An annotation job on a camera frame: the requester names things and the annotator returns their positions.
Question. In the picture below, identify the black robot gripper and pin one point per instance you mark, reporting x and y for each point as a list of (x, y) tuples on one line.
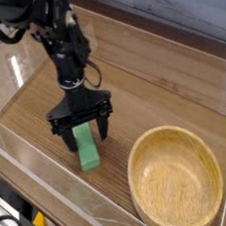
[(78, 107)]

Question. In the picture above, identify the green rectangular block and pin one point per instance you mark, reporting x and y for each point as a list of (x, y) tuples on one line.
[(87, 152)]

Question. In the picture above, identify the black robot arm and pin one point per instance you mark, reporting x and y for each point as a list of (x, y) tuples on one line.
[(55, 25)]

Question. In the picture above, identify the brown wooden bowl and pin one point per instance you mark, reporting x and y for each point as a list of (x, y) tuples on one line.
[(174, 178)]

